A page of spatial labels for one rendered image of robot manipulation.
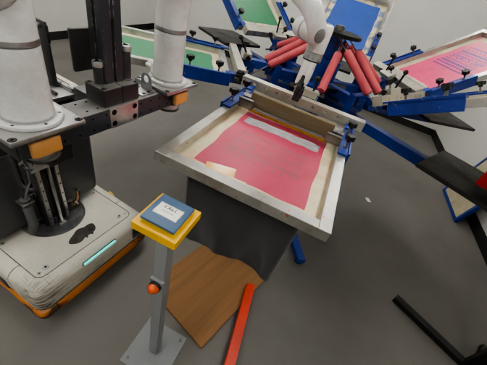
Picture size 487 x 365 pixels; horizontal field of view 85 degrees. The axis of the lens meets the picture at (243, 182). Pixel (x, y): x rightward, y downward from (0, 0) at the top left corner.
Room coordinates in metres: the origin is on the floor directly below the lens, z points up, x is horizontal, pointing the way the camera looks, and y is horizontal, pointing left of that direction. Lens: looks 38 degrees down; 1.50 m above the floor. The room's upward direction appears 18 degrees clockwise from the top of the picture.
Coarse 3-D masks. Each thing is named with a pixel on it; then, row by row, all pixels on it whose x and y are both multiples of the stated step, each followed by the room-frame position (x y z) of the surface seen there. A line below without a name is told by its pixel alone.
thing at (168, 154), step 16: (224, 112) 1.08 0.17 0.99; (192, 128) 0.87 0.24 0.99; (208, 128) 0.94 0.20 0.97; (336, 128) 1.30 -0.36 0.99; (176, 144) 0.74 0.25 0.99; (160, 160) 0.66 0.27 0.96; (176, 160) 0.65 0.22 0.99; (192, 160) 0.68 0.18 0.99; (336, 160) 0.97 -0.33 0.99; (192, 176) 0.64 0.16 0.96; (208, 176) 0.63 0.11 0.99; (224, 176) 0.65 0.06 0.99; (336, 176) 0.86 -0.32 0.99; (224, 192) 0.62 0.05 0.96; (240, 192) 0.61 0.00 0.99; (256, 192) 0.62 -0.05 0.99; (336, 192) 0.76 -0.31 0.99; (256, 208) 0.59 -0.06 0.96; (272, 208) 0.58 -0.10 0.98; (288, 208) 0.60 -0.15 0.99; (288, 224) 0.57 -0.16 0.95; (304, 224) 0.56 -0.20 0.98; (320, 224) 0.58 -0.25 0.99
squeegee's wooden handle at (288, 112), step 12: (252, 96) 1.23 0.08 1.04; (264, 96) 1.22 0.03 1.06; (252, 108) 1.22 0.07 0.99; (264, 108) 1.21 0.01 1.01; (276, 108) 1.20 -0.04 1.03; (288, 108) 1.19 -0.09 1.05; (288, 120) 1.19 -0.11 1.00; (300, 120) 1.18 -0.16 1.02; (312, 120) 1.17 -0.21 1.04; (324, 120) 1.16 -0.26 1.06; (324, 132) 1.15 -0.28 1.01
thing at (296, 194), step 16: (288, 128) 1.20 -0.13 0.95; (288, 144) 1.05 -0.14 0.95; (320, 144) 1.14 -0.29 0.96; (256, 176) 0.75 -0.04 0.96; (272, 176) 0.78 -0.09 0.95; (304, 176) 0.84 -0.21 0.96; (272, 192) 0.69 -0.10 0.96; (288, 192) 0.72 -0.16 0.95; (304, 192) 0.75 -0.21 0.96; (304, 208) 0.66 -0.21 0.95
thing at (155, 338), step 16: (144, 224) 0.42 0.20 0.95; (192, 224) 0.47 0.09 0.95; (160, 240) 0.39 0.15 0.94; (176, 240) 0.40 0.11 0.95; (160, 256) 0.44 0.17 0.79; (160, 272) 0.44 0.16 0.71; (160, 304) 0.44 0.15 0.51; (160, 320) 0.45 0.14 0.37; (144, 336) 0.50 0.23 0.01; (160, 336) 0.46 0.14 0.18; (176, 336) 0.54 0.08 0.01; (128, 352) 0.42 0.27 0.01; (144, 352) 0.44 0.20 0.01; (160, 352) 0.46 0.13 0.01; (176, 352) 0.48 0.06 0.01
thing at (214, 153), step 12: (240, 120) 1.12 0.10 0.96; (264, 120) 1.20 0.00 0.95; (228, 132) 0.99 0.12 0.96; (240, 132) 1.02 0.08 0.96; (252, 132) 1.05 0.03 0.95; (264, 132) 1.09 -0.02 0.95; (216, 144) 0.87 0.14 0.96; (204, 156) 0.77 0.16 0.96; (216, 156) 0.79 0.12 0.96; (228, 156) 0.81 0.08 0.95; (240, 168) 0.77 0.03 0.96; (252, 168) 0.79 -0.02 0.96
